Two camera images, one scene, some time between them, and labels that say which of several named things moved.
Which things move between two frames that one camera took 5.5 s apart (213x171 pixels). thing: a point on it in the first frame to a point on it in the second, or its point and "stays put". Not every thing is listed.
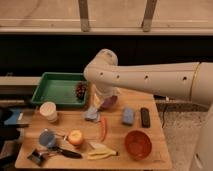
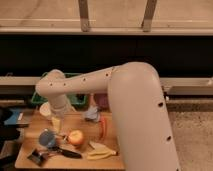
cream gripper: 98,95 to 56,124
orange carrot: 104,128 stays put
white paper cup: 49,111 stays put
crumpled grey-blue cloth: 92,113 stays put
